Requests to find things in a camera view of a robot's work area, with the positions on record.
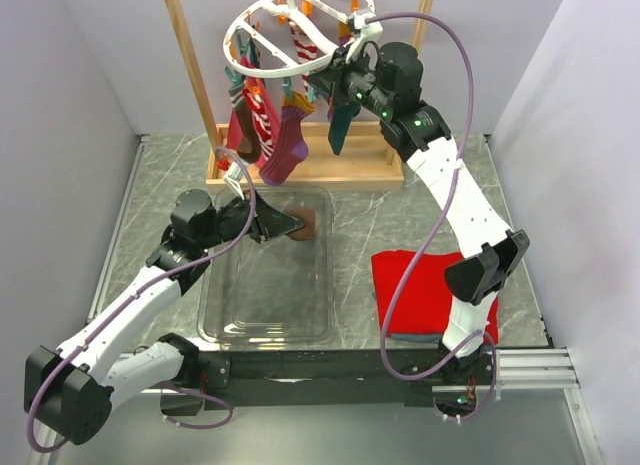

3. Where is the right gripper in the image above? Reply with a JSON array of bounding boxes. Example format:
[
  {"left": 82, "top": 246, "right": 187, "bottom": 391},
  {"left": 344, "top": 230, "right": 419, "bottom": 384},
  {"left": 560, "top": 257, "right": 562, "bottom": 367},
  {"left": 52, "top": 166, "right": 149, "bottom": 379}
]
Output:
[{"left": 308, "top": 43, "right": 392, "bottom": 119}]

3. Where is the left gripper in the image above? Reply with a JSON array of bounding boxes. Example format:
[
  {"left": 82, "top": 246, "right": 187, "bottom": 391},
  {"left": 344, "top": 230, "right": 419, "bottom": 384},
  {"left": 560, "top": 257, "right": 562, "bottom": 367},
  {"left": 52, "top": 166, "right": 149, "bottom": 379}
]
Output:
[{"left": 198, "top": 188, "right": 303, "bottom": 250}]

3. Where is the brown sock with striped cuff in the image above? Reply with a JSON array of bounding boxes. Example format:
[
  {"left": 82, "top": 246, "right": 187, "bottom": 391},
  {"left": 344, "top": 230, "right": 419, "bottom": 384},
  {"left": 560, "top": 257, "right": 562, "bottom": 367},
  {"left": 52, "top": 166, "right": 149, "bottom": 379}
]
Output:
[{"left": 285, "top": 208, "right": 316, "bottom": 241}]

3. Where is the maroon purple ribbed sock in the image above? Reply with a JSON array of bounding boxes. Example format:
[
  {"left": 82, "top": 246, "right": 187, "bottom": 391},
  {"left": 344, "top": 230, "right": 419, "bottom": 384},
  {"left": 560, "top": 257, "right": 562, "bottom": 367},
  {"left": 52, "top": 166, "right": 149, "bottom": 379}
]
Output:
[{"left": 259, "top": 92, "right": 314, "bottom": 186}]

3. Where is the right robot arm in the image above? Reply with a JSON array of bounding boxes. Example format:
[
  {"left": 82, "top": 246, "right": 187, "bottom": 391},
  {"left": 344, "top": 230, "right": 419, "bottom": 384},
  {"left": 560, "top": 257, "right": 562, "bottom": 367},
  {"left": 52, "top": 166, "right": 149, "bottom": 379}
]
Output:
[{"left": 307, "top": 42, "right": 530, "bottom": 384}]

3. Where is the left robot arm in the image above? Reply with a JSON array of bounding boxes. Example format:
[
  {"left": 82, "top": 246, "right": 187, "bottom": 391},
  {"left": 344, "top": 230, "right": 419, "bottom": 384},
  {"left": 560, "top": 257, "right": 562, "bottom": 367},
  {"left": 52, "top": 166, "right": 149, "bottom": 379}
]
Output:
[{"left": 24, "top": 189, "right": 316, "bottom": 453}]

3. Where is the white round clip hanger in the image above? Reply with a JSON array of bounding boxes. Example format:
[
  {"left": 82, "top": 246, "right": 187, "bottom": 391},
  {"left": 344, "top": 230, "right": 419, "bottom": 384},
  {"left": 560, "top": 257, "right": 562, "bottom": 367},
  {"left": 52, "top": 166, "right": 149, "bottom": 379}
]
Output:
[{"left": 222, "top": 0, "right": 383, "bottom": 80}]

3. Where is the wooden hanger stand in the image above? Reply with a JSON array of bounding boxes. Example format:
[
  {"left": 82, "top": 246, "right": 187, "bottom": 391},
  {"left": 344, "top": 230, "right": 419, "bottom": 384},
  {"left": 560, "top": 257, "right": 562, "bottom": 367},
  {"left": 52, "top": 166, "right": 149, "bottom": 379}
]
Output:
[{"left": 164, "top": 0, "right": 405, "bottom": 191}]

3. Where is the dark teal santa sock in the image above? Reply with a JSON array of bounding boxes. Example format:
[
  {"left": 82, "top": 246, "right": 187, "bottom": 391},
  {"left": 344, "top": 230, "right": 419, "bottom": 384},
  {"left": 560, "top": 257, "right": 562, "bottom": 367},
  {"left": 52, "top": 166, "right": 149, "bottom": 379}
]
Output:
[{"left": 327, "top": 102, "right": 361, "bottom": 156}]

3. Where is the santa red white striped sock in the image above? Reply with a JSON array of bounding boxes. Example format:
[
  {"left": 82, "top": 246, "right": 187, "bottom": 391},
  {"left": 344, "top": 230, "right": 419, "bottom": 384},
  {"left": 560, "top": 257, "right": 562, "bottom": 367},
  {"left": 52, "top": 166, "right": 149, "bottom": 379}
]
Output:
[{"left": 289, "top": 21, "right": 318, "bottom": 104}]

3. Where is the clear plastic tray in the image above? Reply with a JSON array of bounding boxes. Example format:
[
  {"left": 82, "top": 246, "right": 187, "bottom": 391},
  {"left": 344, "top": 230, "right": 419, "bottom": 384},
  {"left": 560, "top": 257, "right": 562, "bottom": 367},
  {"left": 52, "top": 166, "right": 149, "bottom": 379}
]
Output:
[{"left": 197, "top": 187, "right": 334, "bottom": 350}]

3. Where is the pink cloth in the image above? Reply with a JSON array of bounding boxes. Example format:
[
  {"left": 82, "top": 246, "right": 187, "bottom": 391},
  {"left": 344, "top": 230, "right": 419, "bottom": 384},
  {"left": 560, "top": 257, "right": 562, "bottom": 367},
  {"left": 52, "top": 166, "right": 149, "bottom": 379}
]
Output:
[{"left": 225, "top": 66, "right": 280, "bottom": 168}]

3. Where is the red folded cloth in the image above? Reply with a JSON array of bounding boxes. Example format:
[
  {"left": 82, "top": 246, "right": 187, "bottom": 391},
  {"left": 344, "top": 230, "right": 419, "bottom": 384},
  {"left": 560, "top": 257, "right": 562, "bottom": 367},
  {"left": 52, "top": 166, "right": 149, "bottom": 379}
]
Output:
[{"left": 371, "top": 250, "right": 488, "bottom": 339}]

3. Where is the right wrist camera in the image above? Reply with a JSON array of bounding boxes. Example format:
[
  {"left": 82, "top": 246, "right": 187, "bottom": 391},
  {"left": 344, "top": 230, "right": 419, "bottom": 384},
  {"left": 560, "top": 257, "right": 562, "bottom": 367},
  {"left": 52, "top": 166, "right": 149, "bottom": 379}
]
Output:
[{"left": 347, "top": 10, "right": 383, "bottom": 47}]

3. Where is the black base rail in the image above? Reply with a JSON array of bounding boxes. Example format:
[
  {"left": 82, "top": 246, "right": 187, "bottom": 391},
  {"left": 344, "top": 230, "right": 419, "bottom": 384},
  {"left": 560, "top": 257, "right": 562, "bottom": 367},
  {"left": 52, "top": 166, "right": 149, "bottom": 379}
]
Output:
[{"left": 134, "top": 347, "right": 496, "bottom": 419}]

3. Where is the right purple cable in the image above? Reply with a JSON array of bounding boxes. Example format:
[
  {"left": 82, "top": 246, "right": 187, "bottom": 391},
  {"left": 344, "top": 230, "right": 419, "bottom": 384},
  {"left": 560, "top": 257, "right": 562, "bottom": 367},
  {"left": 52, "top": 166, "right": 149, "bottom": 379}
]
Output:
[{"left": 367, "top": 12, "right": 500, "bottom": 423}]

